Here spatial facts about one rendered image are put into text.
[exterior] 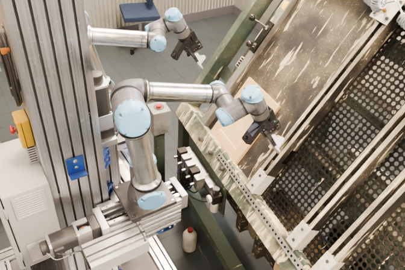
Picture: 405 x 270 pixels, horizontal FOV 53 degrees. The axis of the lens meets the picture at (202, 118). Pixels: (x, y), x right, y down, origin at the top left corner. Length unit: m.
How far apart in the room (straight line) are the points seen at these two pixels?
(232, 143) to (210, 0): 3.90
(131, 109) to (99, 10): 4.01
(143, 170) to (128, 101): 0.31
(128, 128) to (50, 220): 0.71
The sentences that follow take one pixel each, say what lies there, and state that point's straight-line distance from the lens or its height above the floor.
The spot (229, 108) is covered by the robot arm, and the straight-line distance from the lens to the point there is 1.54.
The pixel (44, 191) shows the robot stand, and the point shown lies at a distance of 1.81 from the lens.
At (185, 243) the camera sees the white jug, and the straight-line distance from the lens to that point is 2.92.
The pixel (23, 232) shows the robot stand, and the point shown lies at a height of 1.00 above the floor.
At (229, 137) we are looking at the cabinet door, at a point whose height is 0.95.
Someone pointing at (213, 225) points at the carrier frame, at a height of 0.18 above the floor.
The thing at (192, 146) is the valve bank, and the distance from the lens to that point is 2.59.
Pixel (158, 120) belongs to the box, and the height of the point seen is 0.87.
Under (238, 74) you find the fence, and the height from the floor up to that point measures 1.22.
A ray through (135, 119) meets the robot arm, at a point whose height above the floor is 1.64.
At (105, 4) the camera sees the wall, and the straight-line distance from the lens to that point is 5.32.
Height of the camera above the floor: 2.48
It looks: 38 degrees down
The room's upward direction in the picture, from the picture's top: 4 degrees clockwise
